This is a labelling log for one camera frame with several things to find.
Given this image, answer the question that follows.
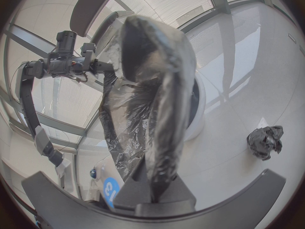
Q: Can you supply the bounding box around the white trash bin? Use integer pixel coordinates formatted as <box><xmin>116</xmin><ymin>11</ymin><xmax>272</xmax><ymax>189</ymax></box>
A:
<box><xmin>183</xmin><ymin>76</ymin><xmax>207</xmax><ymax>142</ymax></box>

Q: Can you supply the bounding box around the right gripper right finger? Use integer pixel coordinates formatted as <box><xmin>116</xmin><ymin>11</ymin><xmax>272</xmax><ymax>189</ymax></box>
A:
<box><xmin>158</xmin><ymin>176</ymin><xmax>197</xmax><ymax>210</ymax></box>

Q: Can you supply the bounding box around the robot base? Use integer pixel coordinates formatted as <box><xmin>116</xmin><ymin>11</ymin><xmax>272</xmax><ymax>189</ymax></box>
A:
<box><xmin>76</xmin><ymin>149</ymin><xmax>125</xmax><ymax>210</ymax></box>

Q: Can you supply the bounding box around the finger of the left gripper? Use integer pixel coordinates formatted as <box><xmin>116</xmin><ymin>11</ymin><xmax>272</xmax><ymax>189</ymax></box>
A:
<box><xmin>105</xmin><ymin>30</ymin><xmax>124</xmax><ymax>79</ymax></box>

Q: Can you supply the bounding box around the crumpled black plastic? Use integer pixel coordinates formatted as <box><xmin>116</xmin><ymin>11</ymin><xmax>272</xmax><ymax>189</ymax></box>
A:
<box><xmin>246</xmin><ymin>125</ymin><xmax>284</xmax><ymax>161</ymax></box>

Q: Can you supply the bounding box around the black plastic bag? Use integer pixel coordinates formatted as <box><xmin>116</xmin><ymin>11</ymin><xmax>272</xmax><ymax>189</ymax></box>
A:
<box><xmin>98</xmin><ymin>15</ymin><xmax>196</xmax><ymax>203</ymax></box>

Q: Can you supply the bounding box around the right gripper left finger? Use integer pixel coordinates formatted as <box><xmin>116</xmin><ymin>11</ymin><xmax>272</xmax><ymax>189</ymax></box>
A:
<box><xmin>113</xmin><ymin>152</ymin><xmax>153</xmax><ymax>210</ymax></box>

